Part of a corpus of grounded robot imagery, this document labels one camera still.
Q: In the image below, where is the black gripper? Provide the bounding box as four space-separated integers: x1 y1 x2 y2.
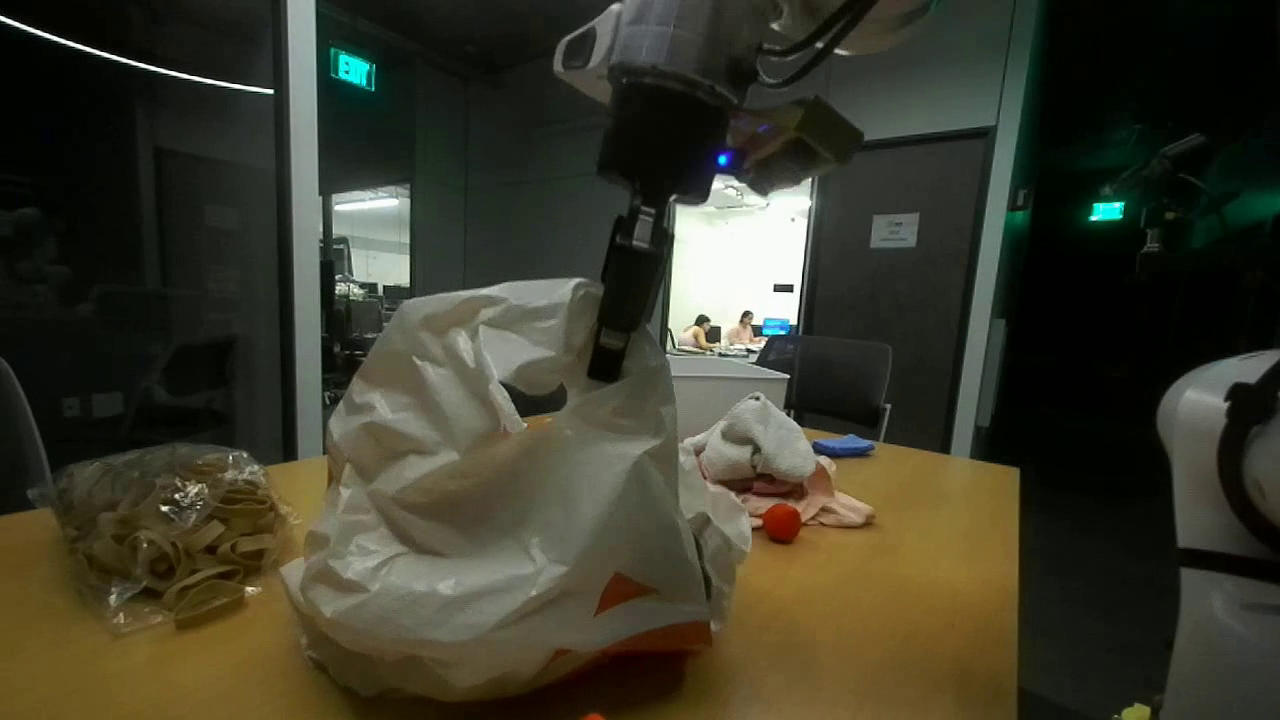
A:
584 68 738 388

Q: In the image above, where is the white orange plastic carrier bag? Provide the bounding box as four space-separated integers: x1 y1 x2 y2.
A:
274 273 760 710

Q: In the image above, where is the white plastic storage bin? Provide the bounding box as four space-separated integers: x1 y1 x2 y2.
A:
664 350 797 439

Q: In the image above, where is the blue sponge cloth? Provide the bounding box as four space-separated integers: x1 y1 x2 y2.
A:
807 432 879 466

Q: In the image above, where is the small red ball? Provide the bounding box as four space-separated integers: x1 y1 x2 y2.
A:
756 501 807 550

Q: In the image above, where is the green exit sign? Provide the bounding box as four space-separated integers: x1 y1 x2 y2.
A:
324 45 383 97

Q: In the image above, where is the tan wrist camera box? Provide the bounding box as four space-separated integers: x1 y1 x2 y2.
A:
726 93 867 203

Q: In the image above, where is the white paper wall notice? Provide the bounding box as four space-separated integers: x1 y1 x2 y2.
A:
867 208 922 257

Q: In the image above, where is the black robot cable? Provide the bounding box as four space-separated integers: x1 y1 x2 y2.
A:
752 0 889 97

